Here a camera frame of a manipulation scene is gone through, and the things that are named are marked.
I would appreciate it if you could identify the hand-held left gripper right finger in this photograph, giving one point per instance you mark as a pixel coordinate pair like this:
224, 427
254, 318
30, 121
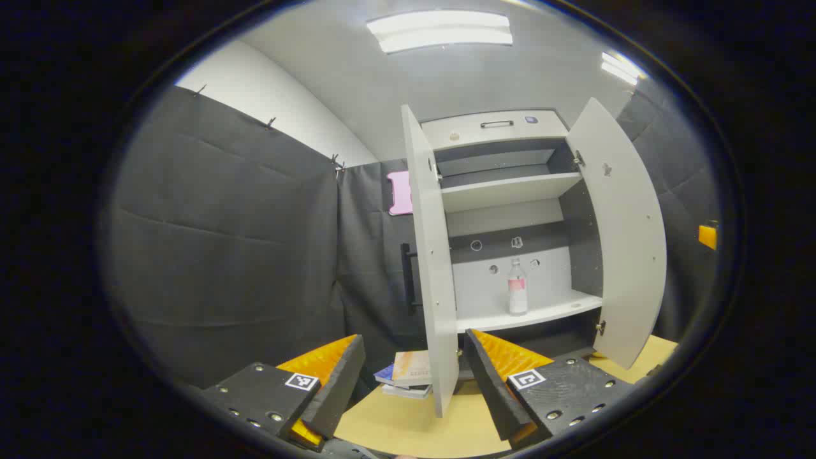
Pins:
491, 389

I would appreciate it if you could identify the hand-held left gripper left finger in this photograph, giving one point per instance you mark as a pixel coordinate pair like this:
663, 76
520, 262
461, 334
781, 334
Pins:
338, 395

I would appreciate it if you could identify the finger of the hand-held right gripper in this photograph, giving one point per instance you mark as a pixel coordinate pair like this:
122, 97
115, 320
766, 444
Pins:
707, 236

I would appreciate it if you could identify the white cabinet door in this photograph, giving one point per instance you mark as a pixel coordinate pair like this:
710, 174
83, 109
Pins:
433, 255
625, 223

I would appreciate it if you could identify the clear plastic bottle pink label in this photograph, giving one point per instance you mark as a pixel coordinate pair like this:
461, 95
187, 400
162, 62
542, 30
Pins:
517, 296

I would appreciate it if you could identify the white and grey cabinet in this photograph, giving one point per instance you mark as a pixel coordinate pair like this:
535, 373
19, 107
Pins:
510, 191

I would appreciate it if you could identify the blue book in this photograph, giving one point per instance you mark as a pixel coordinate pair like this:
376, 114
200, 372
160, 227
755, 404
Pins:
382, 375

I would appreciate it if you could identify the white book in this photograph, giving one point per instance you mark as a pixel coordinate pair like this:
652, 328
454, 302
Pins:
408, 392

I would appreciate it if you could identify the beige book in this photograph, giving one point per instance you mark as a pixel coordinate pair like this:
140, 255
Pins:
411, 368

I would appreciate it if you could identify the small ceiling light panel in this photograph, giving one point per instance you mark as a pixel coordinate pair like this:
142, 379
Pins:
621, 67

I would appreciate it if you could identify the long ceiling light panel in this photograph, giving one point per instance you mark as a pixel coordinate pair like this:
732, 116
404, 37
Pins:
440, 30

